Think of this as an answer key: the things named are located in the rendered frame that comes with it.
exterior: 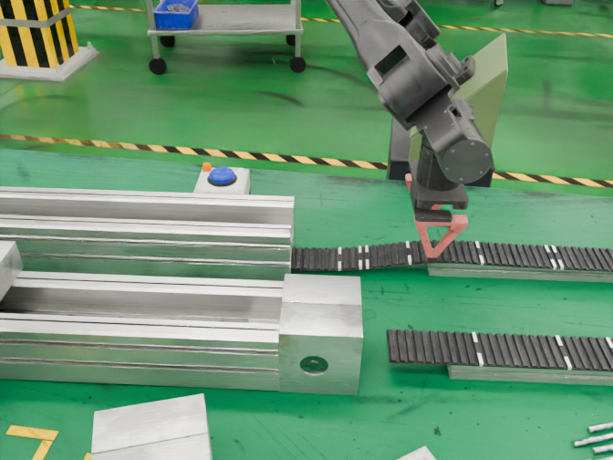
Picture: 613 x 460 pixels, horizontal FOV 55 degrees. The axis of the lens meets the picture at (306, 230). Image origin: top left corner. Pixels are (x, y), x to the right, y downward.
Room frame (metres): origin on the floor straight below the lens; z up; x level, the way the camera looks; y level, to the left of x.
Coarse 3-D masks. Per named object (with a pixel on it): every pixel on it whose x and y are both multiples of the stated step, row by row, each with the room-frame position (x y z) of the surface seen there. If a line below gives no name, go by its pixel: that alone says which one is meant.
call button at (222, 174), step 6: (216, 168) 0.83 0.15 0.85; (222, 168) 0.83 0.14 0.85; (228, 168) 0.83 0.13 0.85; (210, 174) 0.81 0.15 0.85; (216, 174) 0.81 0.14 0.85; (222, 174) 0.81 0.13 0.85; (228, 174) 0.81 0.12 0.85; (216, 180) 0.80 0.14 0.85; (222, 180) 0.80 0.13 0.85; (228, 180) 0.80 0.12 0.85
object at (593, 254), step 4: (584, 248) 0.69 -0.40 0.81; (588, 248) 0.69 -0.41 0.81; (592, 248) 0.69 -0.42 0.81; (596, 248) 0.69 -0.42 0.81; (588, 252) 0.68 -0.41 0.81; (592, 252) 0.68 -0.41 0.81; (596, 252) 0.68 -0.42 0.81; (588, 256) 0.67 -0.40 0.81; (592, 256) 0.67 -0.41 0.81; (596, 256) 0.67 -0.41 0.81; (600, 256) 0.67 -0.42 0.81; (592, 260) 0.66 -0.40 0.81; (596, 260) 0.66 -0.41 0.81; (600, 260) 0.66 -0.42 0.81; (592, 264) 0.65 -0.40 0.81; (596, 264) 0.65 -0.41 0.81; (600, 264) 0.65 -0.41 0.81; (604, 264) 0.65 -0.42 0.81; (596, 268) 0.64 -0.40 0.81; (600, 268) 0.64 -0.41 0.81; (604, 268) 0.64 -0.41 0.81
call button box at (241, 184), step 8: (232, 168) 0.85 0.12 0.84; (240, 168) 0.85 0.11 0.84; (200, 176) 0.83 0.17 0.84; (208, 176) 0.82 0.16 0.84; (240, 176) 0.83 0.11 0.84; (248, 176) 0.84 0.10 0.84; (200, 184) 0.80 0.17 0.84; (208, 184) 0.80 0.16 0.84; (216, 184) 0.80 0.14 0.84; (224, 184) 0.80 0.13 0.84; (232, 184) 0.80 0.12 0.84; (240, 184) 0.80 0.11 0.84; (248, 184) 0.83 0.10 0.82; (200, 192) 0.78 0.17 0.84; (208, 192) 0.78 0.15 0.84; (216, 192) 0.78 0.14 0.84; (224, 192) 0.78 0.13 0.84; (232, 192) 0.78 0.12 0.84; (240, 192) 0.78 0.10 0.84; (248, 192) 0.83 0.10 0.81
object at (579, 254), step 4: (572, 248) 0.69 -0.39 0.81; (576, 248) 0.68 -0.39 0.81; (580, 248) 0.69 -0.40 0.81; (572, 252) 0.68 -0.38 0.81; (576, 252) 0.68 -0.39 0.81; (580, 252) 0.68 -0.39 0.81; (584, 252) 0.68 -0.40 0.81; (576, 256) 0.67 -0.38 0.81; (580, 256) 0.67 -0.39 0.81; (584, 256) 0.67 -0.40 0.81; (576, 260) 0.66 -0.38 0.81; (580, 260) 0.66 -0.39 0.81; (584, 260) 0.66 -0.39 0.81; (588, 260) 0.66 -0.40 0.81; (580, 264) 0.65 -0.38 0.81; (584, 264) 0.65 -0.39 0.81; (588, 264) 0.65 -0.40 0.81; (580, 268) 0.64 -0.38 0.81; (584, 268) 0.64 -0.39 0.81; (588, 268) 0.64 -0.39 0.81; (592, 268) 0.64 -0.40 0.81
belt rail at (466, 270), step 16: (432, 272) 0.66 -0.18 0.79; (448, 272) 0.66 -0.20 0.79; (464, 272) 0.66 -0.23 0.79; (480, 272) 0.66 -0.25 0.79; (496, 272) 0.66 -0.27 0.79; (512, 272) 0.66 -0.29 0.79; (528, 272) 0.66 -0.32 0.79; (544, 272) 0.66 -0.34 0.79; (560, 272) 0.66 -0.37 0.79; (576, 272) 0.66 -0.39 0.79; (592, 272) 0.66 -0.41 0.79; (608, 272) 0.65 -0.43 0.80
